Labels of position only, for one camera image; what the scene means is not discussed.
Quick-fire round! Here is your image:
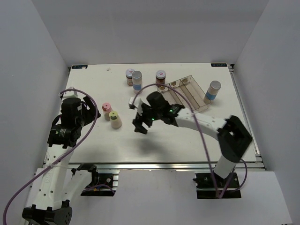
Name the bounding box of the left silver lid pearl jar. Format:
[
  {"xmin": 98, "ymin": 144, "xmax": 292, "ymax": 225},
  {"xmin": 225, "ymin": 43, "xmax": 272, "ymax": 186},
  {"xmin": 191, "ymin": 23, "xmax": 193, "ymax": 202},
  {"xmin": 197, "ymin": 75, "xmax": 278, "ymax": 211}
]
[{"xmin": 132, "ymin": 70, "xmax": 143, "ymax": 94}]

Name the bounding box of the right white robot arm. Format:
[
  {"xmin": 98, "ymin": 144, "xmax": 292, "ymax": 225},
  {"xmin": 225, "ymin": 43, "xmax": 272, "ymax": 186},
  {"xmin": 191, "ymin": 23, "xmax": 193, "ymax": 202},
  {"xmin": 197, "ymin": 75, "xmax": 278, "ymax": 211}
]
[{"xmin": 129, "ymin": 91, "xmax": 253, "ymax": 187}]

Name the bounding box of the red label spice jar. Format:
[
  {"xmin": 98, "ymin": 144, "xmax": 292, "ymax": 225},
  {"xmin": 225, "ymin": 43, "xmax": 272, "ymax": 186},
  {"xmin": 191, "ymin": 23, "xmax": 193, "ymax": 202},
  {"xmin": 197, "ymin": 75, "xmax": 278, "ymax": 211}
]
[
  {"xmin": 156, "ymin": 70, "xmax": 166, "ymax": 87},
  {"xmin": 125, "ymin": 68, "xmax": 135, "ymax": 86}
]

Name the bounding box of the right silver lid pearl jar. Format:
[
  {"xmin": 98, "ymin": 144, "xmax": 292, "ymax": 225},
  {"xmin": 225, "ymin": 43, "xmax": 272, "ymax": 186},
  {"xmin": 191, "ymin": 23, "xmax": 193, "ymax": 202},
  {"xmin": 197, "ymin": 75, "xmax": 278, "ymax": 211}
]
[{"xmin": 204, "ymin": 81, "xmax": 221, "ymax": 103}]

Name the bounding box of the right blue corner sticker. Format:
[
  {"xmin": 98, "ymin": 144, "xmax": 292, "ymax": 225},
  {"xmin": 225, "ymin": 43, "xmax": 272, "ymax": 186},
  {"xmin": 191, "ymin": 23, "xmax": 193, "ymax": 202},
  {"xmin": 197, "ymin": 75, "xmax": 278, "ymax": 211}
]
[{"xmin": 210, "ymin": 63, "xmax": 227, "ymax": 67}]

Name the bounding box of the right red label spice jar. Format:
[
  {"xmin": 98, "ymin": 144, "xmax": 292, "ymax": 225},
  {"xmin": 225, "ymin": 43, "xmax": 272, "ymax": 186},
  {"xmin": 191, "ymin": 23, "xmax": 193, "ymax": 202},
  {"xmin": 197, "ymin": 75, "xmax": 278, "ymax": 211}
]
[{"xmin": 156, "ymin": 70, "xmax": 166, "ymax": 87}]

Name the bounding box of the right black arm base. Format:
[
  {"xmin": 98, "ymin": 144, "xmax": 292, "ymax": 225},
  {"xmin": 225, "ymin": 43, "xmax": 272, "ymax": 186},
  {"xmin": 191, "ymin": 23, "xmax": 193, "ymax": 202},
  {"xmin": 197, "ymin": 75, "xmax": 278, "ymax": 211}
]
[{"xmin": 192, "ymin": 172, "xmax": 242, "ymax": 199}]

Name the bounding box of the clear acrylic organizer tray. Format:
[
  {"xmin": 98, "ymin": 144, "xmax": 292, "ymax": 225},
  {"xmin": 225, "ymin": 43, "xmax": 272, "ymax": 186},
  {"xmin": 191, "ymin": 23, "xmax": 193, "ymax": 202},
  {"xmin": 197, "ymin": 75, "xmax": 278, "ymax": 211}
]
[{"xmin": 157, "ymin": 75, "xmax": 211, "ymax": 113}]

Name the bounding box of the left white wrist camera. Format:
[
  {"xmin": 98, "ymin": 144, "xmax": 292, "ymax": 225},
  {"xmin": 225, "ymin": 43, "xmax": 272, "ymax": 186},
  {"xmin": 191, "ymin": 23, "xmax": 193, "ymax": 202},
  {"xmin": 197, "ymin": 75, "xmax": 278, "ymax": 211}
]
[{"xmin": 59, "ymin": 87, "xmax": 78, "ymax": 99}]

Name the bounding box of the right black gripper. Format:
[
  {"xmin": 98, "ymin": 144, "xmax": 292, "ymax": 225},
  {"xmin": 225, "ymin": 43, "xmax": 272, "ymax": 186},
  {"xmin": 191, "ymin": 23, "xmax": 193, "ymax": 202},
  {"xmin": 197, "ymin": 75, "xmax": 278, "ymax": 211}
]
[{"xmin": 133, "ymin": 102, "xmax": 162, "ymax": 134}]

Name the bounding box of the aluminium front frame rail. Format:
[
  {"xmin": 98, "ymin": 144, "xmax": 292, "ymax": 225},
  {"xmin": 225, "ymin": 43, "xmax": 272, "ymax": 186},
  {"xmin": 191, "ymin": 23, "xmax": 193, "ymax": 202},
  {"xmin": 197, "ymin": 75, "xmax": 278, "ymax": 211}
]
[{"xmin": 62, "ymin": 162, "xmax": 266, "ymax": 170}]

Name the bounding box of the pink cap spice bottle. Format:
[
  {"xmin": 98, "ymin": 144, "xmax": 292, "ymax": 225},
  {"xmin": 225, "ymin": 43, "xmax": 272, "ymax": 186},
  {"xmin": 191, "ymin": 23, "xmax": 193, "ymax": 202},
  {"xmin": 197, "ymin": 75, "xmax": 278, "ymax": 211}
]
[{"xmin": 102, "ymin": 102, "xmax": 113, "ymax": 121}]

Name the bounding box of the blue corner sticker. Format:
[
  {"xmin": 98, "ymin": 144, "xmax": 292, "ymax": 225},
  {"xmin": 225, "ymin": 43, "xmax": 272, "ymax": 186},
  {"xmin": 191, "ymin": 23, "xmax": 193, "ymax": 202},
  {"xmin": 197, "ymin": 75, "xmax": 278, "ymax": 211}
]
[
  {"xmin": 71, "ymin": 65, "xmax": 88, "ymax": 69},
  {"xmin": 210, "ymin": 63, "xmax": 227, "ymax": 67}
]

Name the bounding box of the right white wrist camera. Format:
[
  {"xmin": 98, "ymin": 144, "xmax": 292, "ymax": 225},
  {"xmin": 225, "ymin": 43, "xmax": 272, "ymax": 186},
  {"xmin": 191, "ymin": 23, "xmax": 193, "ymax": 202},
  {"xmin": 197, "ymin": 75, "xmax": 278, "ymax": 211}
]
[{"xmin": 128, "ymin": 97, "xmax": 143, "ymax": 116}]

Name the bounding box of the left red label spice jar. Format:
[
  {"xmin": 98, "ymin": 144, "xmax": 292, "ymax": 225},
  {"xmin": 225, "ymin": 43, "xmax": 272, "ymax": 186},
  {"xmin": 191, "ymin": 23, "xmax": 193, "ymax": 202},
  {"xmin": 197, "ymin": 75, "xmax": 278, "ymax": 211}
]
[{"xmin": 125, "ymin": 68, "xmax": 135, "ymax": 86}]

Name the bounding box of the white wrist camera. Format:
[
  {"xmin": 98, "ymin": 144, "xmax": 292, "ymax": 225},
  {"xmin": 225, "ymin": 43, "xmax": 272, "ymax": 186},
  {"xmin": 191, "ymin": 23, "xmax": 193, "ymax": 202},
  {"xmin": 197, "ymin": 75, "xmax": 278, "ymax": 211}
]
[
  {"xmin": 59, "ymin": 87, "xmax": 78, "ymax": 99},
  {"xmin": 128, "ymin": 97, "xmax": 143, "ymax": 116}
]

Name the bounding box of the yellow cap spice bottle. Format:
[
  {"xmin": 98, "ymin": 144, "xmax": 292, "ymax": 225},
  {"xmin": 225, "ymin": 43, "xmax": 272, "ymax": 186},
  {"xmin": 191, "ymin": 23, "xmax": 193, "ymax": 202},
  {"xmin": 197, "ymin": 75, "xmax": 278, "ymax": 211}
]
[{"xmin": 109, "ymin": 111, "xmax": 122, "ymax": 129}]

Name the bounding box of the left blue corner sticker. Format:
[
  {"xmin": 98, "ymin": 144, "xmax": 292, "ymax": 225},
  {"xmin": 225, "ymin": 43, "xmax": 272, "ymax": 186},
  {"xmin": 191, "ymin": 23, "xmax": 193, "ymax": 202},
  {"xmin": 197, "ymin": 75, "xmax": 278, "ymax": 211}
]
[{"xmin": 71, "ymin": 65, "xmax": 88, "ymax": 69}]

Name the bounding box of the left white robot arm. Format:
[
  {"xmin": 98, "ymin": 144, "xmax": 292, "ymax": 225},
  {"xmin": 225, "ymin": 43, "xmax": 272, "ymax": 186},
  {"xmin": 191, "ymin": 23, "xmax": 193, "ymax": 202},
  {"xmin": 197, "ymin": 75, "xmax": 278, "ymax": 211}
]
[{"xmin": 22, "ymin": 96, "xmax": 101, "ymax": 225}]

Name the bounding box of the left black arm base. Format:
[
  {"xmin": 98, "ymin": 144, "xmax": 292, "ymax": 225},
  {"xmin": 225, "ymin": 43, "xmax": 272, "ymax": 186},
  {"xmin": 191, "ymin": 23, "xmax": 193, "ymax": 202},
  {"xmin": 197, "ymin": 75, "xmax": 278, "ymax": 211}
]
[{"xmin": 71, "ymin": 163, "xmax": 117, "ymax": 196}]

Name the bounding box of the silver lid pearl jar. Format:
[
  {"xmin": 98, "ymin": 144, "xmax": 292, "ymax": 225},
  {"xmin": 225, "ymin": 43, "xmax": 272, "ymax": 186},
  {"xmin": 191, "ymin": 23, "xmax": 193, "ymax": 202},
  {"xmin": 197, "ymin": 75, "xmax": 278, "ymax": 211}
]
[
  {"xmin": 132, "ymin": 70, "xmax": 143, "ymax": 94},
  {"xmin": 204, "ymin": 81, "xmax": 221, "ymax": 103}
]

